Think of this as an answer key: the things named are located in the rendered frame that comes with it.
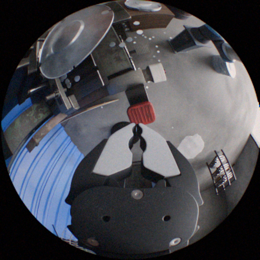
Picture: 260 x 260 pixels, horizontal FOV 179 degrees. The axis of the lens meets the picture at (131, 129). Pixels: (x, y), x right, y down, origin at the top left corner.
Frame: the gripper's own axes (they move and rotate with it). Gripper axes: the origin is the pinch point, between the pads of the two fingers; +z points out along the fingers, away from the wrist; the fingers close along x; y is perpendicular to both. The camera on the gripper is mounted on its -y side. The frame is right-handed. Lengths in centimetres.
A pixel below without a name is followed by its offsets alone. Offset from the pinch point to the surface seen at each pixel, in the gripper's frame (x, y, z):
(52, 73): -24.4, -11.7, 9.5
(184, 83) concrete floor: 54, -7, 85
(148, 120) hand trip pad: 3.3, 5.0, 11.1
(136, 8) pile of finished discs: 0, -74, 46
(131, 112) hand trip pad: -1.1, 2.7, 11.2
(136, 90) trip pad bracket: 0.0, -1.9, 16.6
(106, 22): -6.9, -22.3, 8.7
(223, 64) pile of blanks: 97, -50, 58
